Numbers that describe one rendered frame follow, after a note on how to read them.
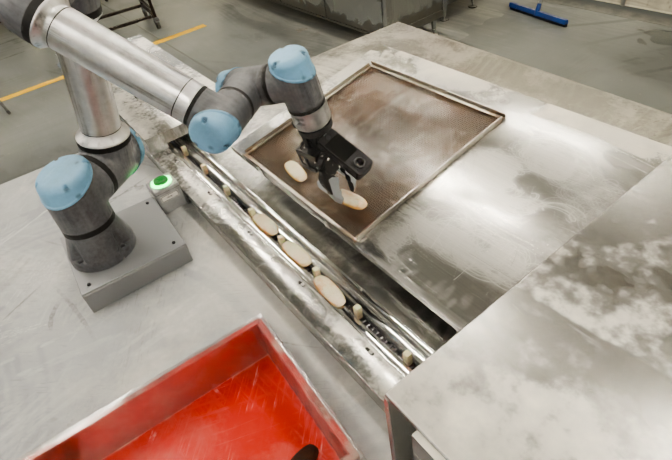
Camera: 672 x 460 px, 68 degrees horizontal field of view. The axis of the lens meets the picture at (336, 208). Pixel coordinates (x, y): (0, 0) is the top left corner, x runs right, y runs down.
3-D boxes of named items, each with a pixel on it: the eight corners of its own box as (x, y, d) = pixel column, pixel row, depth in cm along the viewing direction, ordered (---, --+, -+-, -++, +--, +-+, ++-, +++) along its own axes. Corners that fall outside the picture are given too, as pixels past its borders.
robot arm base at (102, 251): (73, 282, 111) (52, 250, 105) (69, 242, 122) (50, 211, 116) (140, 255, 115) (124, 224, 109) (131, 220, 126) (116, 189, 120)
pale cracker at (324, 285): (309, 281, 106) (308, 278, 106) (324, 273, 108) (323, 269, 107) (334, 311, 99) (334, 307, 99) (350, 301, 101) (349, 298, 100)
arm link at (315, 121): (333, 96, 94) (304, 122, 91) (340, 115, 98) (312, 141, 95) (306, 88, 99) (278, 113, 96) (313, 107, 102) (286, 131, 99)
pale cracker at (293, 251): (278, 247, 116) (277, 244, 115) (291, 239, 117) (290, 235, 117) (302, 270, 109) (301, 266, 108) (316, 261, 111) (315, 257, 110)
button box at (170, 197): (157, 212, 143) (143, 181, 136) (182, 199, 146) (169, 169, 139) (168, 226, 137) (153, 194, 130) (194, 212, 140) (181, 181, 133)
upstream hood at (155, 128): (57, 57, 235) (48, 39, 230) (94, 44, 242) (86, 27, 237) (153, 160, 153) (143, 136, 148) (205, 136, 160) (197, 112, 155)
